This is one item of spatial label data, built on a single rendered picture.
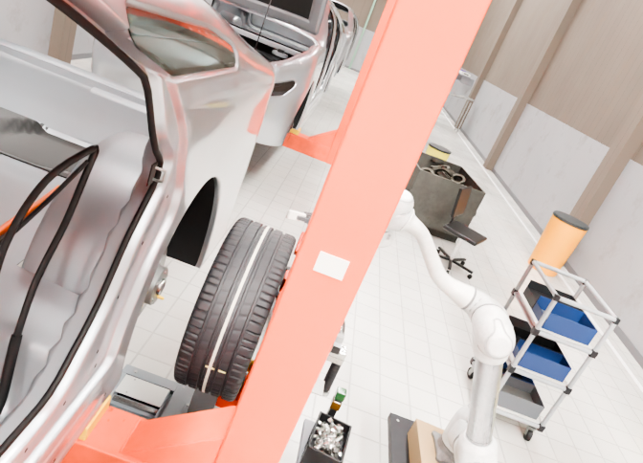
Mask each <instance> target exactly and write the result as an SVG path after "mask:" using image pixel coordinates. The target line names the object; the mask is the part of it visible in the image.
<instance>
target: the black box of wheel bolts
mask: <svg viewBox="0 0 643 463"><path fill-rule="evenodd" d="M351 429H352V426H350V425H348V424H347V423H345V422H342V421H340V420H338V419H336V418H334V417H332V416H330V415H328V414H326V413H324V412H322V411H320V413H319V416H318V418H317V420H316V422H315V425H314V427H313V428H312V430H311V432H310V435H309V437H308V440H307V443H306V445H305V447H304V451H303V454H302V456H301V459H300V462H299V463H343V462H344V455H345V451H346V447H347V444H348V440H349V436H350V433H351Z"/></svg>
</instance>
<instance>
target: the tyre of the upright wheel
mask: <svg viewBox="0 0 643 463"><path fill-rule="evenodd" d="M267 227H268V226H266V225H265V226H264V227H263V224H261V223H258V222H256V221H255V222H254V220H251V219H249V218H246V217H241V218H239V219H238V220H237V221H236V222H235V223H234V224H233V226H232V228H231V229H230V231H229V233H228V234H227V236H226V238H225V240H224V241H223V243H222V245H221V247H220V249H219V251H218V253H217V255H216V257H215V259H214V261H213V263H212V265H211V268H210V270H209V272H208V275H207V277H206V279H205V282H204V284H203V286H202V288H201V291H200V293H199V296H198V298H197V300H196V302H195V304H194V307H193V309H192V312H191V315H190V317H189V320H188V324H187V327H186V330H185V333H184V336H183V338H182V341H181V344H180V347H179V351H178V354H177V358H176V362H175V366H174V374H173V375H174V380H175V381H176V382H177V383H179V384H181V385H184V386H187V385H188V386H189V387H191V388H194V389H197V388H199V390H200V391H202V387H203V383H204V380H205V377H206V374H207V371H208V368H210V367H209V365H210V362H211V357H212V354H213V351H214V349H215V346H216V344H217V341H218V339H219V336H220V333H221V331H222V328H223V326H224V323H225V320H226V318H227V315H228V314H229V311H230V309H231V306H232V304H233V300H234V297H235V295H236V292H237V290H238V288H239V285H240V283H241V280H242V278H243V276H244V274H245V272H246V270H247V267H248V265H249V263H250V260H251V258H252V256H253V254H254V251H255V248H256V246H257V244H258V242H259V240H260V238H261V236H262V234H263V233H264V231H265V229H266V228H267ZM295 244H296V237H295V236H293V235H291V234H289V233H285V234H283V231H279V230H275V231H274V228H271V227H270V228H269V230H268V231H267V232H266V234H265V236H264V238H263V240H262V242H261V245H260V247H259V249H258V251H257V253H256V256H255V259H254V261H253V264H252V266H251V268H250V271H249V272H248V274H247V277H246V279H245V281H244V284H243V286H242V289H241V291H240V294H239V296H238V299H237V301H236V304H235V306H234V308H233V312H232V314H231V317H230V319H229V322H228V324H227V327H226V330H225V332H224V335H223V337H222V340H221V343H220V344H219V347H218V350H217V353H216V355H215V358H214V361H213V364H212V367H211V372H210V375H209V378H208V380H207V383H206V387H205V393H209V392H210V393H211V395H212V396H215V397H219V396H221V399H223V400H226V401H228V402H232V401H234V400H235V398H236V396H237V394H238V391H239V389H240V387H241V385H242V382H243V380H244V377H245V375H246V372H247V370H248V367H249V364H250V362H251V359H252V357H253V355H254V353H255V348H256V347H257V344H258V342H259V339H260V336H261V334H262V330H263V328H264V325H265V323H266V320H267V318H268V316H269V313H270V310H271V308H272V305H273V303H274V300H275V297H276V295H277V291H278V288H279V285H280V283H281V281H282V278H283V276H284V274H285V271H286V268H287V265H288V262H289V260H290V257H291V254H292V252H293V250H294V247H295Z"/></svg>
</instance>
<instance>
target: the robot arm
mask: <svg viewBox="0 0 643 463"><path fill-rule="evenodd" d="M312 213H313V212H307V211H305V212H304V213H302V212H298V211H294V210H288V211H287V214H286V216H285V217H286V218H288V219H292V220H296V221H300V222H304V223H306V224H307V225H308V223H309V220H310V218H311V215H312ZM393 231H397V232H409V233H411V234H412V235H413V236H414V237H415V238H416V240H417V242H418V244H419V247H420V250H421V253H422V255H423V258H424V261H425V264H426V267H427V269H428V272H429V275H430V277H431V279H432V281H433V282H434V283H435V285H436V286H437V287H438V288H439V289H440V290H441V291H442V292H443V293H444V294H445V295H447V296H448V297H449V298H450V299H451V300H452V301H453V302H454V303H455V304H456V305H457V306H458V307H459V308H460V309H462V310H463V311H464V312H465V313H466V314H468V317H469V319H470V321H471V323H472V327H473V329H472V339H473V353H474V355H475V357H476V362H475V370H474V378H473V385H472V393H471V401H470V404H468V405H465V406H463V407H462V408H460V409H459V410H458V411H457V412H456V413H455V415H454V416H453V417H452V419H451V420H450V422H449V423H448V425H447V427H446V429H445V430H444V431H443V433H442V434H440V433H438V432H437V431H435V430H433V431H432V433H431V435H432V439H433V443H434V448H435V454H436V456H435V460H436V461H437V462H438V463H498V442H497V440H496V439H495V437H494V436H493V431H494V425H495V418H496V412H497V405H498V398H499V386H500V380H501V373H502V367H503V363H504V362H505V361H506V360H507V359H508V357H509V355H510V354H511V353H512V351H513V350H514V347H515V343H516V337H515V332H514V329H513V326H512V324H511V321H510V319H509V316H508V314H507V312H506V310H505V309H504V308H503V306H502V305H501V304H499V303H498V302H497V301H496V300H494V299H493V298H491V297H490V296H488V295H487V294H485V293H483V292H481V291H479V290H478V289H476V288H475V287H473V286H470V285H468V284H465V283H463V282H461V281H459V280H456V279H454V278H452V277H451V276H449V275H448V274H447V273H446V271H445V270H444V268H443V266H442V263H441V261H440V258H439V256H438V253H437V250H436V248H435V246H434V243H433V241H432V237H431V235H430V233H429V231H428V230H427V228H426V227H425V226H424V224H423V223H422V222H421V221H420V220H419V219H418V218H417V217H416V216H415V214H414V209H413V197H412V196H411V194H410V193H409V192H408V191H407V190H404V192H403V194H402V197H401V199H400V201H399V203H398V205H397V207H396V210H395V212H394V214H393V215H392V217H391V219H390V222H389V224H388V227H387V229H386V231H385V234H384V236H383V238H382V240H381V242H380V245H379V247H378V248H385V247H388V246H389V245H390V244H391V243H392V241H393V238H394V232H393Z"/></svg>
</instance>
